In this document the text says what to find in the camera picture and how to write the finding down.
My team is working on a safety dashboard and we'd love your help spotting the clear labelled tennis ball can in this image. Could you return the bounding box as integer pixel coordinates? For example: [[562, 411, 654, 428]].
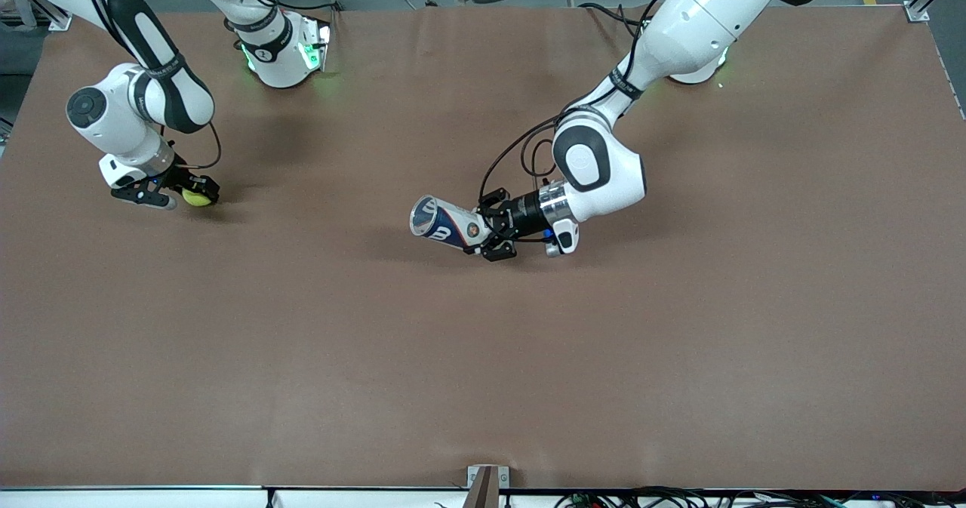
[[410, 194, 488, 252]]

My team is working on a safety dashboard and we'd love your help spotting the white table edge rail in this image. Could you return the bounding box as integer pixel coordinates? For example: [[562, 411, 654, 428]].
[[0, 485, 966, 508]]

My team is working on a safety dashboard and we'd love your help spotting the black cable bundle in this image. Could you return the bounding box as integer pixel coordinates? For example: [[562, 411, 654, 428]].
[[555, 485, 966, 508]]

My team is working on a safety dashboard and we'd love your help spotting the metal bracket with post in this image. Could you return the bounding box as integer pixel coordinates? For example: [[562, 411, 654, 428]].
[[466, 464, 511, 508]]

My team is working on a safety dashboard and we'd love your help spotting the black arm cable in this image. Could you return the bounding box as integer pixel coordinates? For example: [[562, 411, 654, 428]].
[[75, 0, 224, 171], [478, 0, 676, 211]]

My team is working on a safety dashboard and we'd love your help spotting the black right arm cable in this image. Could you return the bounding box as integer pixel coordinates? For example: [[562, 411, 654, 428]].
[[75, 0, 224, 171]]

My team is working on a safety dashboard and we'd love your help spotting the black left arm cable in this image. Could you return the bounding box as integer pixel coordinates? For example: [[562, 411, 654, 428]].
[[478, 0, 676, 211]]

